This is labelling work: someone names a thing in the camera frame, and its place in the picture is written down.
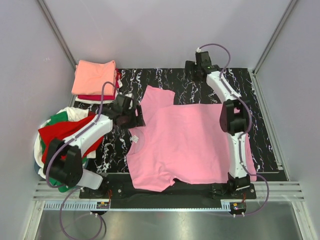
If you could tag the right aluminium frame post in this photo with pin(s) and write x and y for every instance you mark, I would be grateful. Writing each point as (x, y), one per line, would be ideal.
(278, 29)

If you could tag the folded magenta t shirt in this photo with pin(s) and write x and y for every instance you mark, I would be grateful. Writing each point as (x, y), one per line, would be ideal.
(112, 97)

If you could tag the red t shirt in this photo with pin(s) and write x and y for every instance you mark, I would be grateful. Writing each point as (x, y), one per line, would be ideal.
(60, 131)

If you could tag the slotted cable duct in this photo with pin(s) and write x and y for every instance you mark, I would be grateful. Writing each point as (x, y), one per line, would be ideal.
(100, 206)

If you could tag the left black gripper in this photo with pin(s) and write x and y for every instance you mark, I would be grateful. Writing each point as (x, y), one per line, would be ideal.
(138, 121)

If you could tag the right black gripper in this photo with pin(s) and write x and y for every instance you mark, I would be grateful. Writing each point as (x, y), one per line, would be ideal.
(189, 66)

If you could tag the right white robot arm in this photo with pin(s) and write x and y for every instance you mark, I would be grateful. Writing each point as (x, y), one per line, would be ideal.
(234, 118)

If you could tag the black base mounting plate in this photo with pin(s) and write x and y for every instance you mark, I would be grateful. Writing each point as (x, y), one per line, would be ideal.
(120, 186)

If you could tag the green t shirt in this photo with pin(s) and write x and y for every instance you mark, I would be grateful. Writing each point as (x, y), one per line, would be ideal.
(62, 116)

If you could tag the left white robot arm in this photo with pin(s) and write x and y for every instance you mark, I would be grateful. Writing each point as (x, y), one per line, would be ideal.
(64, 167)

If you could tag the folded peach t shirt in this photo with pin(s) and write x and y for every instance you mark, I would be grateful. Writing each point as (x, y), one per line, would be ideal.
(90, 78)

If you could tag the pink t shirt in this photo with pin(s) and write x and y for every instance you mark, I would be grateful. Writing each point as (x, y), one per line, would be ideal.
(178, 142)

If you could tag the aluminium rail profile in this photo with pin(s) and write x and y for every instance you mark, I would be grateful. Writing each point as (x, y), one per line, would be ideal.
(278, 191)

